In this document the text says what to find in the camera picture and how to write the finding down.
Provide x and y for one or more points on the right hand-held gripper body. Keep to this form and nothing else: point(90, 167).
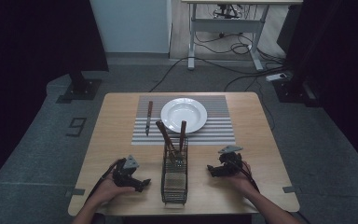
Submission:
point(231, 163)

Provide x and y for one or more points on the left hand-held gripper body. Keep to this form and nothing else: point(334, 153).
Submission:
point(122, 174)

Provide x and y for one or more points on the person's left hand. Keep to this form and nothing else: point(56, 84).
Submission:
point(108, 191)

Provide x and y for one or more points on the person's right hand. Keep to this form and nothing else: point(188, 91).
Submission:
point(244, 182)

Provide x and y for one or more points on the grey striped placemat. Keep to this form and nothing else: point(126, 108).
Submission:
point(217, 130)

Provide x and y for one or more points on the grey tape strip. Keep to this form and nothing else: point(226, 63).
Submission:
point(75, 192)
point(291, 189)

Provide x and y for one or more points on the white plate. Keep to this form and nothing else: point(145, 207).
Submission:
point(183, 113)

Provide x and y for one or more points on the black stand base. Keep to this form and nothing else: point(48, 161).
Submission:
point(296, 91)
point(82, 88)

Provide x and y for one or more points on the white metal-legged desk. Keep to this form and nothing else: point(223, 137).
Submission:
point(227, 25)

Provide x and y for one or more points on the black curtain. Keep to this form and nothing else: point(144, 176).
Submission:
point(28, 46)
point(338, 62)

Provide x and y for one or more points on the white cabinet panel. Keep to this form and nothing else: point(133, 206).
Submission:
point(130, 25)

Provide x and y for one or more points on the black device under desk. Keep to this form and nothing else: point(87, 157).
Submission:
point(228, 11)

